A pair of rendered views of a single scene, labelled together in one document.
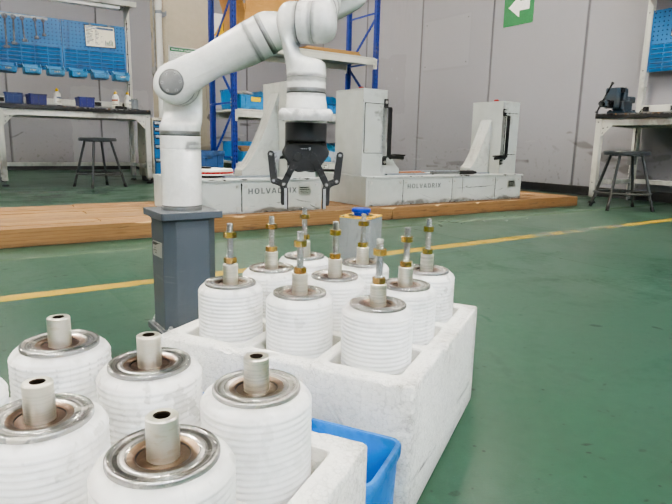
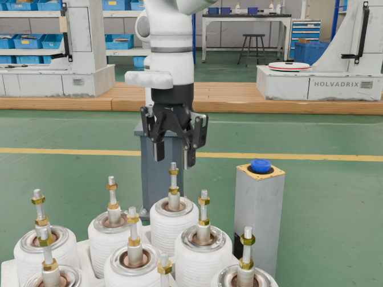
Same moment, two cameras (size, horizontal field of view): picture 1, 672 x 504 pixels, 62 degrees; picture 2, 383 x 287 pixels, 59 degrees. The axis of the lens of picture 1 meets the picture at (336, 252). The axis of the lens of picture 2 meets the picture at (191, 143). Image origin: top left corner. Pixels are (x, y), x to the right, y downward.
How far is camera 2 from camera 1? 0.69 m
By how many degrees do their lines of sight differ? 38
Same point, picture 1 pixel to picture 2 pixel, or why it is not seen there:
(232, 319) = (25, 277)
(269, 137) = (343, 40)
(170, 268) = (143, 168)
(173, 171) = (148, 97)
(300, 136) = (154, 98)
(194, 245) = not seen: hidden behind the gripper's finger
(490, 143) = not seen: outside the picture
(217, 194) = (289, 85)
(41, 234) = not seen: hidden behind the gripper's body
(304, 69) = (155, 28)
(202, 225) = (166, 140)
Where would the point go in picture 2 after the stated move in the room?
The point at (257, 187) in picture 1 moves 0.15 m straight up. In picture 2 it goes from (322, 81) to (325, 59)
